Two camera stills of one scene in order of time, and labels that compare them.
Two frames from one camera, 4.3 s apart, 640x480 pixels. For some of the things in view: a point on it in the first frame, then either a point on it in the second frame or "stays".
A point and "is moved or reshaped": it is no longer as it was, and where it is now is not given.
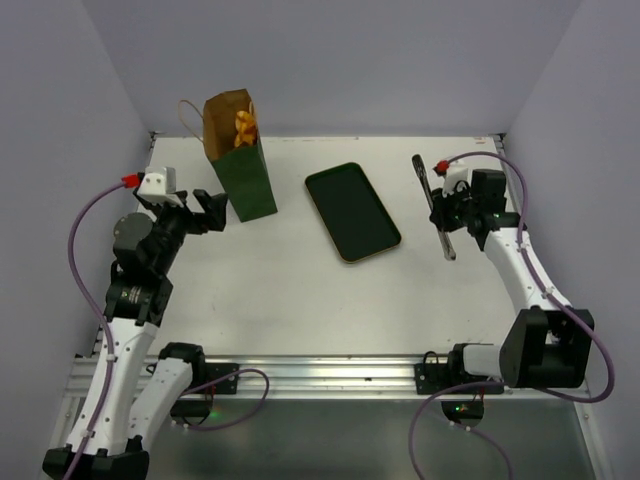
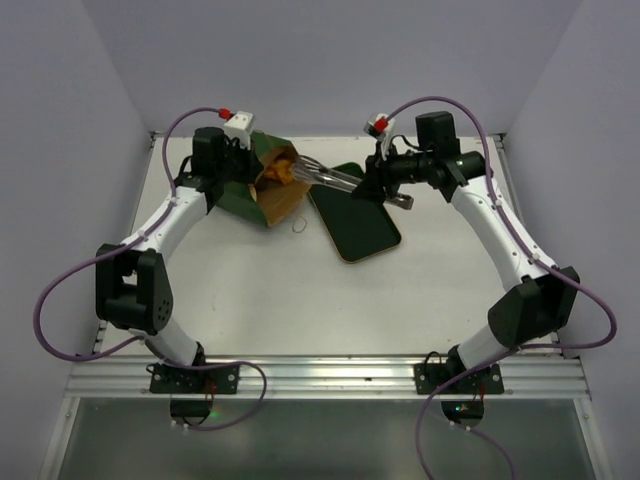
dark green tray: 352,212 stays
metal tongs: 428,194 → 307,170
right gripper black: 445,215 → 373,176
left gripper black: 212,206 → 253,165
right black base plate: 430,379 stays
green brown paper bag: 240,169 is moved or reshaped
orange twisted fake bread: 245,126 is moved or reshaped
